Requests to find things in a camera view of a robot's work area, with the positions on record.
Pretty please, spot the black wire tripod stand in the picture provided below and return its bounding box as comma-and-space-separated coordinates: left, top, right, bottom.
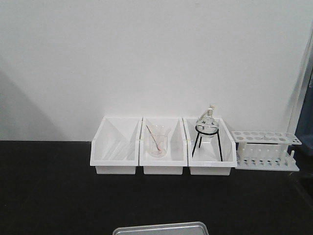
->
192, 126, 223, 161

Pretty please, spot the silver metal tray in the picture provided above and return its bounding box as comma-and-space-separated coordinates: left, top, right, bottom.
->
112, 221, 209, 235

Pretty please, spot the middle white storage bin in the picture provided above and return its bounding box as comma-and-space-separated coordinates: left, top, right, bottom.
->
139, 117, 187, 175

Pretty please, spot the right white storage bin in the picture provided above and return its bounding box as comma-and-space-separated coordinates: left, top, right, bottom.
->
183, 117, 237, 176

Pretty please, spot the left white storage bin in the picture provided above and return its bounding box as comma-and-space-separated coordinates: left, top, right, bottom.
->
90, 117, 142, 175

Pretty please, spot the white storage bin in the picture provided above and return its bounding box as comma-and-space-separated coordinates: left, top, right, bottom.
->
139, 117, 187, 175
183, 117, 237, 176
90, 117, 142, 175

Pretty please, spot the clear glass flask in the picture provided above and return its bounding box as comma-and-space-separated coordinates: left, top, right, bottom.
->
196, 105, 219, 138

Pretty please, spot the glass beaker in bin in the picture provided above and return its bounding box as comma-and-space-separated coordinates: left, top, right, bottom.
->
146, 125, 171, 158

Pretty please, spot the grey pegboard drying rack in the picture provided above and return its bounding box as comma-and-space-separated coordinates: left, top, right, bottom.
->
296, 47, 313, 156

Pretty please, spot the white test tube rack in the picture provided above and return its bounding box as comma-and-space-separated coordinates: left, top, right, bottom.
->
232, 131, 302, 172

